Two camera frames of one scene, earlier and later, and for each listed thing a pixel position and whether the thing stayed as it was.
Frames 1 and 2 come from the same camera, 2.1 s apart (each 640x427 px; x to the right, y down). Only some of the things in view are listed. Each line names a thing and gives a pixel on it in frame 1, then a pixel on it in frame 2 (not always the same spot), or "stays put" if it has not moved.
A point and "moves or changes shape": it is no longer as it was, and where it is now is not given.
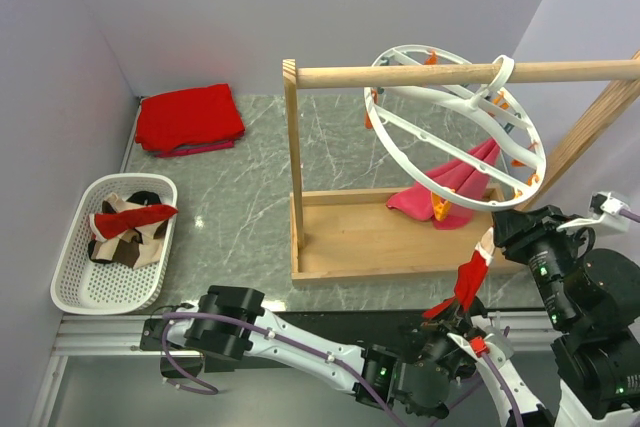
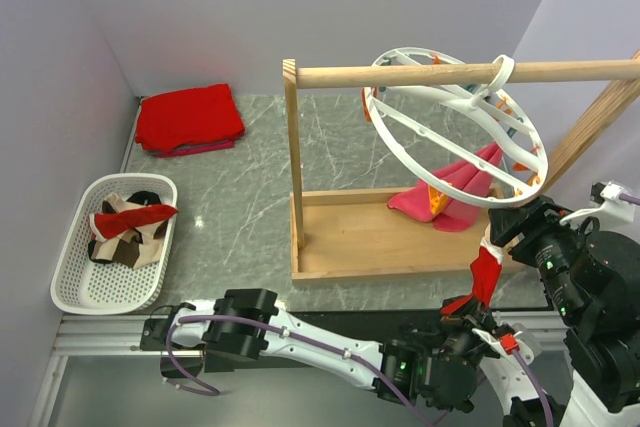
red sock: [110, 224] stays put
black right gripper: [514, 227] stays put
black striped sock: [144, 198] stays put
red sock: [471, 276] moves or changes shape
